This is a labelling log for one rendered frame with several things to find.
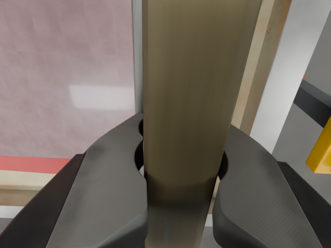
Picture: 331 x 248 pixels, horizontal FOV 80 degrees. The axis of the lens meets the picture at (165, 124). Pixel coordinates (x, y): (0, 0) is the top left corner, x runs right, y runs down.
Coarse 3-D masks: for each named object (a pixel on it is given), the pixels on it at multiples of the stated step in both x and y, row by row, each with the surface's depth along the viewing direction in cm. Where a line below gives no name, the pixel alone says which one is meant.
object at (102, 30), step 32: (0, 0) 21; (32, 0) 21; (64, 0) 21; (96, 0) 21; (128, 0) 21; (0, 32) 23; (32, 32) 23; (64, 32) 23; (96, 32) 23; (128, 32) 23
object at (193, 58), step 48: (144, 0) 5; (192, 0) 4; (240, 0) 4; (144, 48) 5; (192, 48) 5; (240, 48) 5; (144, 96) 6; (192, 96) 6; (144, 144) 7; (192, 144) 7; (192, 192) 8; (192, 240) 10
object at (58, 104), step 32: (0, 64) 25; (32, 64) 25; (64, 64) 25; (96, 64) 25; (128, 64) 24; (0, 96) 27; (32, 96) 27; (64, 96) 27; (96, 96) 27; (128, 96) 27; (0, 128) 30; (32, 128) 30; (64, 128) 30; (96, 128) 30; (0, 160) 34; (32, 160) 34; (64, 160) 33
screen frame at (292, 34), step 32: (288, 0) 18; (320, 0) 18; (288, 32) 19; (320, 32) 19; (288, 64) 21; (256, 96) 24; (288, 96) 22; (256, 128) 25; (0, 192) 37; (32, 192) 37
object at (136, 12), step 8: (136, 0) 10; (136, 8) 10; (136, 16) 10; (136, 24) 11; (136, 32) 11; (136, 40) 11; (136, 48) 11; (136, 56) 11; (136, 64) 12; (136, 72) 12; (136, 80) 12; (136, 88) 12; (136, 96) 13; (136, 104) 13; (136, 112) 13
